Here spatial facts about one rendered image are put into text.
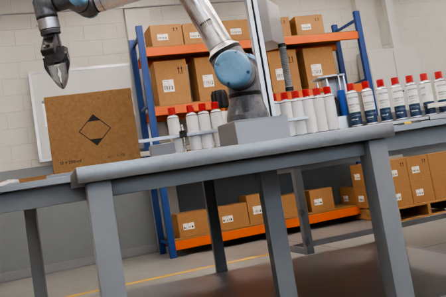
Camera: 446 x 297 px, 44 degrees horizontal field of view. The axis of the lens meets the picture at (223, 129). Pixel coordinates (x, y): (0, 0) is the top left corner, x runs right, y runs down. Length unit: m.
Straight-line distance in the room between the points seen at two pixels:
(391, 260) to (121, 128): 0.99
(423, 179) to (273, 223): 4.61
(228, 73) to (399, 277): 0.80
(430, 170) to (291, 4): 2.93
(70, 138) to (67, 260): 4.73
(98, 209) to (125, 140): 0.63
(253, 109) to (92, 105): 0.56
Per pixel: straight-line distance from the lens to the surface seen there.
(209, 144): 2.41
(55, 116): 2.00
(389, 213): 1.68
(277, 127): 1.90
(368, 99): 2.65
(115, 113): 2.00
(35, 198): 1.82
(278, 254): 1.86
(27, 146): 6.67
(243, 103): 1.91
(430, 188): 6.41
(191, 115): 2.42
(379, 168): 1.67
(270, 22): 2.41
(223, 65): 1.79
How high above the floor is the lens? 0.75
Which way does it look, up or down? 5 degrees up
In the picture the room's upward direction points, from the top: 9 degrees counter-clockwise
